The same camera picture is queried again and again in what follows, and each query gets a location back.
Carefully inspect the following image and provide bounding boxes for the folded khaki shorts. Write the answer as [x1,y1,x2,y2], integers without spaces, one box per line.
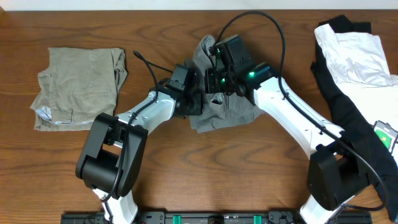
[30,47,127,131]

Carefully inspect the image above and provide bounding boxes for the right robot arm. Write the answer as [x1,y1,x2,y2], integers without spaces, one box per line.
[205,35,371,223]

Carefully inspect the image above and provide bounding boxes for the black garment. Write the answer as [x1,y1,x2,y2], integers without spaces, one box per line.
[311,15,397,223]

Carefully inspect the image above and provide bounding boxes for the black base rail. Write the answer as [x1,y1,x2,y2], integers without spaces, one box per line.
[60,211,373,224]

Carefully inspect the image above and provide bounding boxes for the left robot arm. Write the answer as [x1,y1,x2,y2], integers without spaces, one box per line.
[75,64,203,223]

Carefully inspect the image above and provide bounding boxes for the grey shorts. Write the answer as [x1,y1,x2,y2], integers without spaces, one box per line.
[190,35,265,133]

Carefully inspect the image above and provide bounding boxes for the white t-shirt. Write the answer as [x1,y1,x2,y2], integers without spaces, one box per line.
[314,24,397,160]

